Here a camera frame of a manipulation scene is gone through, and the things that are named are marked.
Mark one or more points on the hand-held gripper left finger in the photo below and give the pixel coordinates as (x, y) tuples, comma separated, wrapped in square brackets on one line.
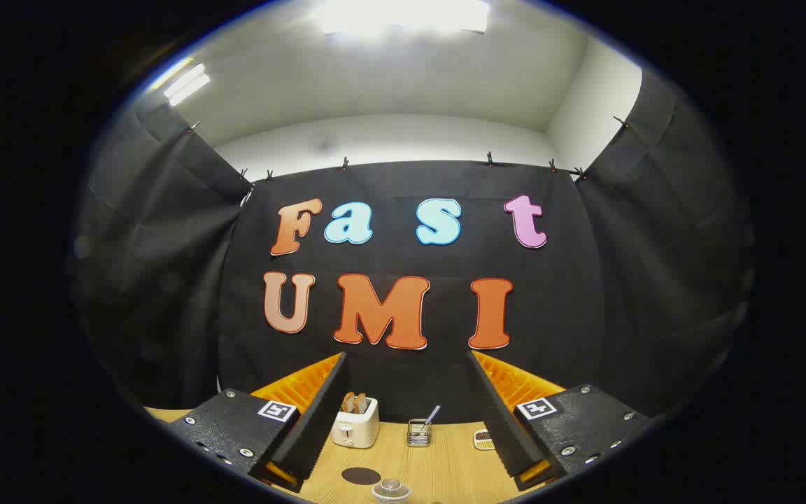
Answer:
[(319, 420)]

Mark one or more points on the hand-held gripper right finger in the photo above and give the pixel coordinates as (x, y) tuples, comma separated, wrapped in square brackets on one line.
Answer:
[(497, 420)]

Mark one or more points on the dark round coaster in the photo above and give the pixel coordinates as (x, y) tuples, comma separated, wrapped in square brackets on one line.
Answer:
[(361, 476)]

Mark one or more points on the clear juice bottle white label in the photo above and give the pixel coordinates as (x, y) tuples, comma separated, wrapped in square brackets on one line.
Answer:
[(390, 491)]

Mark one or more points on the white divided snack tray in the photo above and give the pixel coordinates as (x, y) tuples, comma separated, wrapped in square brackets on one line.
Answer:
[(483, 439)]

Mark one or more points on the toast slice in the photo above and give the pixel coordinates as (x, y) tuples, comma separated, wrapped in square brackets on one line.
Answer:
[(348, 402), (360, 402)]

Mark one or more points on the white toaster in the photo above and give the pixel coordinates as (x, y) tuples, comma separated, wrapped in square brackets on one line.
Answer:
[(355, 428)]

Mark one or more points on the striped straw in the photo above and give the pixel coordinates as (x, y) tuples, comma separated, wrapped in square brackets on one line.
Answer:
[(432, 414)]

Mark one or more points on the wooden table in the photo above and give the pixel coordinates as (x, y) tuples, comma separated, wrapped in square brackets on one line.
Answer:
[(445, 469)]

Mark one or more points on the black backdrop cloth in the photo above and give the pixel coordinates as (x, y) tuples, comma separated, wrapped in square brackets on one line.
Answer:
[(585, 280)]

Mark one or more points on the fluorescent tube light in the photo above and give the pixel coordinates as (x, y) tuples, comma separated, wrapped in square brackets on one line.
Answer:
[(187, 84)]

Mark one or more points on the ceiling light panel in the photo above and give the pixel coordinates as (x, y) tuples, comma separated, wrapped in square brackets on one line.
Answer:
[(403, 15)]

